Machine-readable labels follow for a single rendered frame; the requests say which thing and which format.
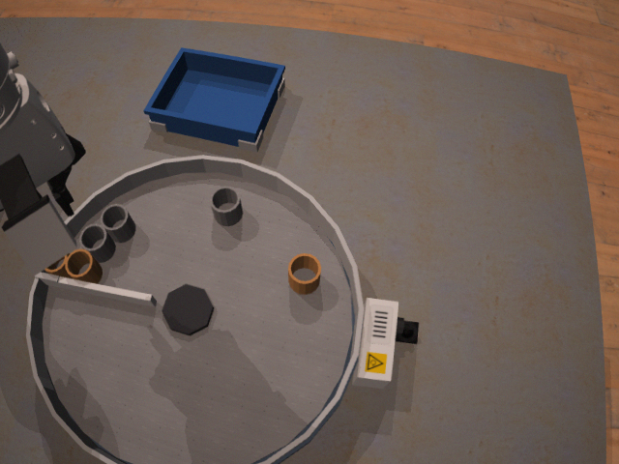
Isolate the bronze bushing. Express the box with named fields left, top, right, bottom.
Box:
left=65, top=249, right=103, bottom=284
left=288, top=253, right=321, bottom=295
left=45, top=254, right=73, bottom=279

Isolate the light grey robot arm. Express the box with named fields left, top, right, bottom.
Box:
left=0, top=44, right=77, bottom=276

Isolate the blue plastic tray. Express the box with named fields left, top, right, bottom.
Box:
left=143, top=47, right=285, bottom=153

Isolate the grey metal bushing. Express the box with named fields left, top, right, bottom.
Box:
left=101, top=204, right=135, bottom=243
left=210, top=186, right=243, bottom=226
left=79, top=223, right=116, bottom=263

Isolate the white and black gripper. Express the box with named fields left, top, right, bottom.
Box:
left=0, top=73, right=86, bottom=217

